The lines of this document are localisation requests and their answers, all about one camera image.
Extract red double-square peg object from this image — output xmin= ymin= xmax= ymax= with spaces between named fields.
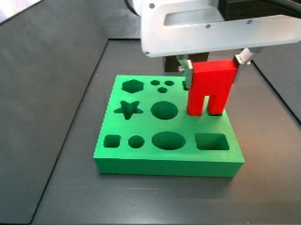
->
xmin=188 ymin=60 xmax=238 ymax=116

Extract black curved object stand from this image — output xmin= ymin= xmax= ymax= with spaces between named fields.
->
xmin=164 ymin=52 xmax=209 ymax=72

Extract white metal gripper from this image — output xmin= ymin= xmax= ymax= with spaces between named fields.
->
xmin=131 ymin=0 xmax=301 ymax=89

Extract green foam shape board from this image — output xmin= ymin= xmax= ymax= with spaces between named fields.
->
xmin=94 ymin=75 xmax=245 ymax=178

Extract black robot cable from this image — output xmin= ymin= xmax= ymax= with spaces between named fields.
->
xmin=263 ymin=0 xmax=301 ymax=18

